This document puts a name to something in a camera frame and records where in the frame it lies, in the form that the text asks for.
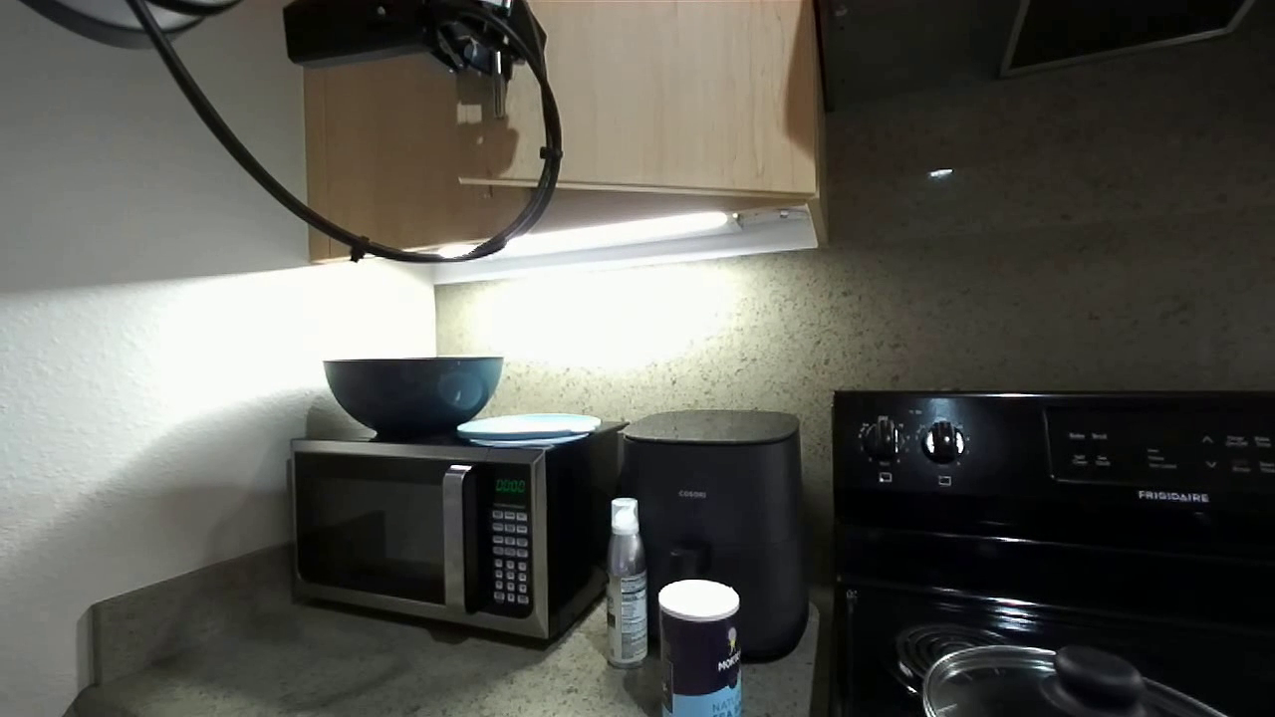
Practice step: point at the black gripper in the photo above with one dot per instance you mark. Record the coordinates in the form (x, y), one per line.
(484, 35)

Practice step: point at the large blue bowl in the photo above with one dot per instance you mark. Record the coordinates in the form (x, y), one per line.
(415, 392)

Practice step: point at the light blue plate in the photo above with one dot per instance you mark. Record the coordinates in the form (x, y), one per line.
(527, 426)

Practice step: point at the black steel microwave oven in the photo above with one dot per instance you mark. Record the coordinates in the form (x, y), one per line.
(401, 533)

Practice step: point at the black air fryer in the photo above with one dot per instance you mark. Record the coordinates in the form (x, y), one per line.
(724, 521)

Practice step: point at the white spray bottle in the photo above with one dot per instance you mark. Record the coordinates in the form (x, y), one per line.
(623, 598)

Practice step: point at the dark canister with white lid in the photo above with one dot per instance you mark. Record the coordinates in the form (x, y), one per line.
(697, 659)

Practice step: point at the black range hood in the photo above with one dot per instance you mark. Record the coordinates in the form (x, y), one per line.
(1117, 24)

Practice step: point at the black electric stove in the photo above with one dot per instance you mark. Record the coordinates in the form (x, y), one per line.
(1061, 533)

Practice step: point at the pan with glass lid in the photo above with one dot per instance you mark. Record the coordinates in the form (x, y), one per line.
(1010, 681)

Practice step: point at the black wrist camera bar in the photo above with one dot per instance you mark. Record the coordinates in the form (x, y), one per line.
(360, 31)

